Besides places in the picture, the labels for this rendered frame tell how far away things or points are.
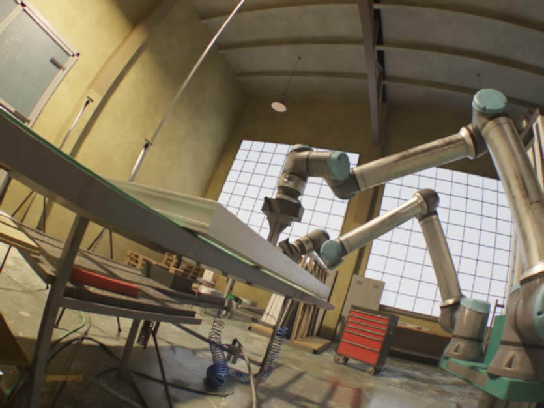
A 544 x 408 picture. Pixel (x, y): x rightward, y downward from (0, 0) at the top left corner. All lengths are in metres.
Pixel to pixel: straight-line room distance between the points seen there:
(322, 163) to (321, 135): 9.96
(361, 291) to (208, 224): 7.69
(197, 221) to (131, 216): 0.18
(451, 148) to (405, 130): 9.82
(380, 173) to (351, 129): 9.88
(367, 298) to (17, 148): 8.06
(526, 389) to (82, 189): 1.04
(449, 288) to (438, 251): 0.19
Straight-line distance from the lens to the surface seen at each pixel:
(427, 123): 11.18
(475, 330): 1.33
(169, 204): 0.68
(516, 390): 0.89
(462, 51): 9.52
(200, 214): 0.61
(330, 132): 10.89
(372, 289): 8.18
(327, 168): 0.91
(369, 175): 1.01
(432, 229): 1.51
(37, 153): 0.39
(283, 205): 0.92
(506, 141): 0.89
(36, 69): 7.25
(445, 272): 1.49
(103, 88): 7.58
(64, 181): 0.41
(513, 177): 0.84
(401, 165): 1.01
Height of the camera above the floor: 0.80
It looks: 17 degrees up
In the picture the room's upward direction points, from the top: 19 degrees clockwise
